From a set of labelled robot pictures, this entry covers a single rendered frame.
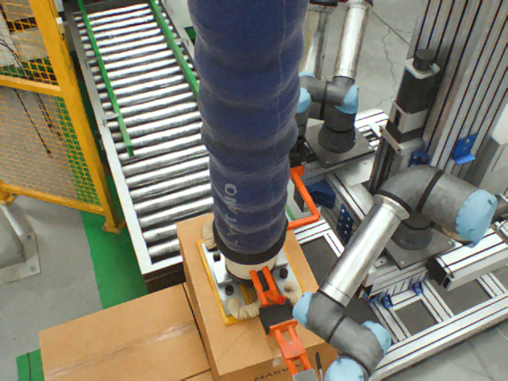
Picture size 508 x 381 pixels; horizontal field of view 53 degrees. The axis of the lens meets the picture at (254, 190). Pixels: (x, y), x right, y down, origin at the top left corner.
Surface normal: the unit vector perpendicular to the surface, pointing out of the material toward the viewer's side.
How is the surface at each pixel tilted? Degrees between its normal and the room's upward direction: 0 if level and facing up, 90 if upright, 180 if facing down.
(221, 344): 0
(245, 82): 71
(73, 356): 0
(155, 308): 0
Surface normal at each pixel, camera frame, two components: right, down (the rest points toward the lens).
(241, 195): -0.23, 0.60
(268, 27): 0.30, 0.64
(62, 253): 0.00, -0.65
